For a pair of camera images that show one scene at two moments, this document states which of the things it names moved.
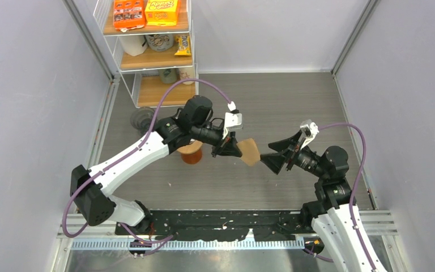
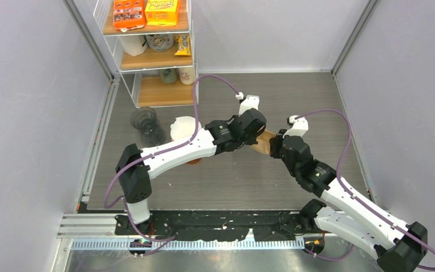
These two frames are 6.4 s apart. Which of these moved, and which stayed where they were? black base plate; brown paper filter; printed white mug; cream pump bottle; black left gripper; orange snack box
Moved: black left gripper; brown paper filter
Stayed: printed white mug; orange snack box; black base plate; cream pump bottle
